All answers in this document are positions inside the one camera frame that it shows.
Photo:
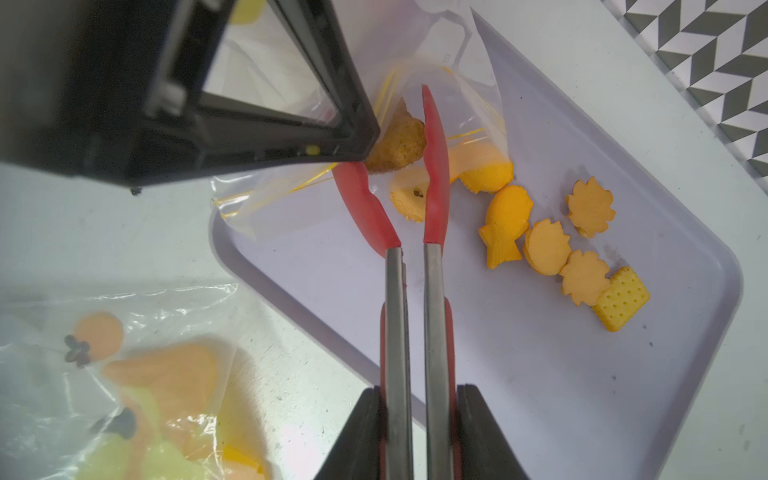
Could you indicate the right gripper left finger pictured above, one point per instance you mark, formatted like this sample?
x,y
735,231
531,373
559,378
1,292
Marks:
x,y
355,455

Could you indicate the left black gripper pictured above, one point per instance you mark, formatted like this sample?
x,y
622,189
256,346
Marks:
x,y
85,84

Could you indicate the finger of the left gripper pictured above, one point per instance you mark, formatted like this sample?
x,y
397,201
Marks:
x,y
282,88

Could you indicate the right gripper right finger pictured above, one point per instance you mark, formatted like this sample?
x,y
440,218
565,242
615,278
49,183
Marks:
x,y
484,450

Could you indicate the clear bag with cookies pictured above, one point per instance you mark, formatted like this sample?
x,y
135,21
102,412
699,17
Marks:
x,y
139,385

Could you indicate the heart shaped brown cookie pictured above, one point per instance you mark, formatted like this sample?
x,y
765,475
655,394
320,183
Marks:
x,y
402,144

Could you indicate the lavender plastic tray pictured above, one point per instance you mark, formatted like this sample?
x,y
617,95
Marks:
x,y
574,400

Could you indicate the yellow cracker cookie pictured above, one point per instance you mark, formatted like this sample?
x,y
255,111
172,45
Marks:
x,y
625,296

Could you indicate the yellow fish shaped cookie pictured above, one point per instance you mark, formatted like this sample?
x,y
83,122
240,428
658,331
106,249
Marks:
x,y
507,219

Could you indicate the round flower cookie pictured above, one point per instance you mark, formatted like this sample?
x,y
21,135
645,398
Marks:
x,y
590,207

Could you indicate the round ring cookie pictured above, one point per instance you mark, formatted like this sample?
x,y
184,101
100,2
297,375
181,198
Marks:
x,y
408,191

